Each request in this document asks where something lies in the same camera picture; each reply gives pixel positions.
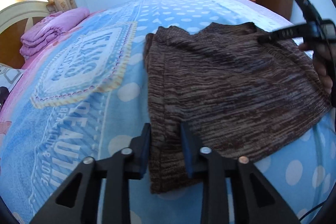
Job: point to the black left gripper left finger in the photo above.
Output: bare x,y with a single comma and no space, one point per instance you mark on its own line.
76,199

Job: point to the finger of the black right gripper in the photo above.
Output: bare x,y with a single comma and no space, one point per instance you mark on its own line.
309,30

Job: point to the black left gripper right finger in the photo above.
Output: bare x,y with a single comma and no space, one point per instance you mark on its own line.
230,184

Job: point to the brown knitted sweater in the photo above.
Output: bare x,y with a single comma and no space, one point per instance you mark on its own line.
240,97

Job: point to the person's right hand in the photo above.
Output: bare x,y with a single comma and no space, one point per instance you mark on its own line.
321,69

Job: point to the blue polka dot blanket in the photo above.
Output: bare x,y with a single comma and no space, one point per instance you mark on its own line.
86,95

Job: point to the grey patterned pillow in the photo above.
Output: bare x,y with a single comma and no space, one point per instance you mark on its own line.
9,77

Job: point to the folded purple quilt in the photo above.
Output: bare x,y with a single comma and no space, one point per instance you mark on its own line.
49,29

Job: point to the white wooden headboard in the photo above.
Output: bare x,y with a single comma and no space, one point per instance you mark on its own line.
16,19

